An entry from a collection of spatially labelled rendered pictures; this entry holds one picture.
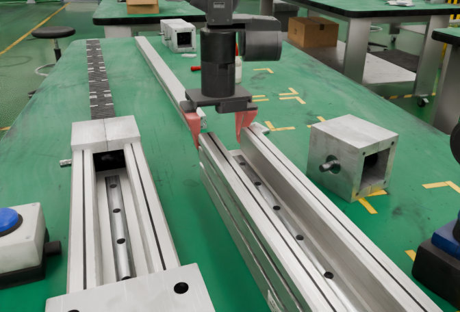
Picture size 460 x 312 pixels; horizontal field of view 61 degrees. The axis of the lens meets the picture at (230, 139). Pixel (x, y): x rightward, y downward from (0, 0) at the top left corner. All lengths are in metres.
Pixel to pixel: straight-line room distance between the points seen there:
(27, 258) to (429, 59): 3.20
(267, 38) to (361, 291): 0.38
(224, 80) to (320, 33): 3.78
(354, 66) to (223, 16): 2.53
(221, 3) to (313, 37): 3.78
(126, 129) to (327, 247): 0.35
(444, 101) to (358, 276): 1.99
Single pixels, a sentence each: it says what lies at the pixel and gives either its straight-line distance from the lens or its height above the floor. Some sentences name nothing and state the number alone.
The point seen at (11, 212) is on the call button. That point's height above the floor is 0.85.
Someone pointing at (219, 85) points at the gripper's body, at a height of 0.93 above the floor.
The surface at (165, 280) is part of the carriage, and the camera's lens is 0.31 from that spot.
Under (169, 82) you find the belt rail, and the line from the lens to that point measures 1.08.
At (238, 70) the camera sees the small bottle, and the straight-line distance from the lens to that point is 1.14.
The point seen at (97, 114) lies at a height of 0.81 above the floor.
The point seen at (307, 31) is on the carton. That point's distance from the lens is 4.32.
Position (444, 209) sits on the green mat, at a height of 0.78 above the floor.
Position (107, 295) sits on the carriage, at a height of 0.90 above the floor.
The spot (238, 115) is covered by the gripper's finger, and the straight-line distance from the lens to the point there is 0.70.
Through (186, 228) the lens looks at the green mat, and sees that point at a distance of 0.56.
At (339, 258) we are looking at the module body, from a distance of 0.44.
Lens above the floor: 1.12
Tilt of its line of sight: 26 degrees down
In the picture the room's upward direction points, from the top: straight up
